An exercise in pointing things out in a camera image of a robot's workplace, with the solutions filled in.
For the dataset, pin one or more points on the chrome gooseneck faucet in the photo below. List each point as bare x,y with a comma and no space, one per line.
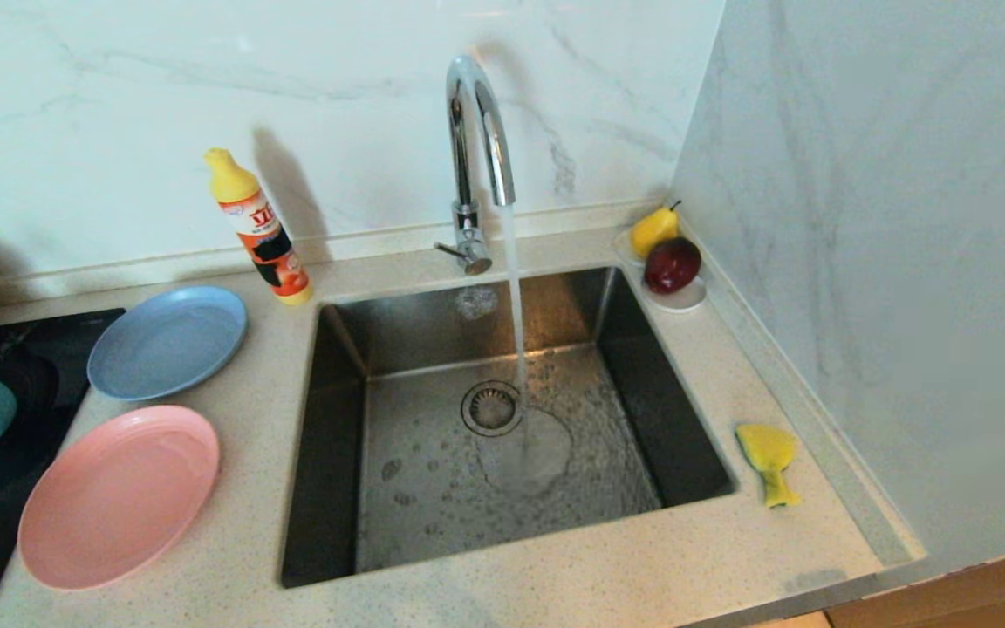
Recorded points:
465,174

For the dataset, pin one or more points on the yellow-capped orange dish soap bottle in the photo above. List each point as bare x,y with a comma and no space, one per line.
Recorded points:
263,235

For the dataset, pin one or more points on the yellow green sponge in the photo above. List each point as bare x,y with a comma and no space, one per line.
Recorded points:
764,445

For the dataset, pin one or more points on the blue plastic plate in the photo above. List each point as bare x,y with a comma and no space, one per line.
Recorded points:
164,342

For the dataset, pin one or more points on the pink plastic plate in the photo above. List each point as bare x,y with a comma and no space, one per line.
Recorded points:
116,501

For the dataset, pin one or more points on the stainless steel sink basin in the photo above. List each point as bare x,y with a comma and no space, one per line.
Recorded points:
415,523

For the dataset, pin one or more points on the small white saucer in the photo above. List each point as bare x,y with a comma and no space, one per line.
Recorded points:
681,301
623,247

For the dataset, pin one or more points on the yellow pear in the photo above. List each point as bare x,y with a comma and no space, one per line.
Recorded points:
652,230

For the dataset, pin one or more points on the dark red apple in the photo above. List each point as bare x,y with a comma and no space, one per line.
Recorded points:
673,264

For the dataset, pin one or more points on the black induction cooktop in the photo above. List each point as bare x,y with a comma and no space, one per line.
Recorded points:
75,340

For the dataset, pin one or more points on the wooden cabinet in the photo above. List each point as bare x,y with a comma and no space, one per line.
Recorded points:
974,593

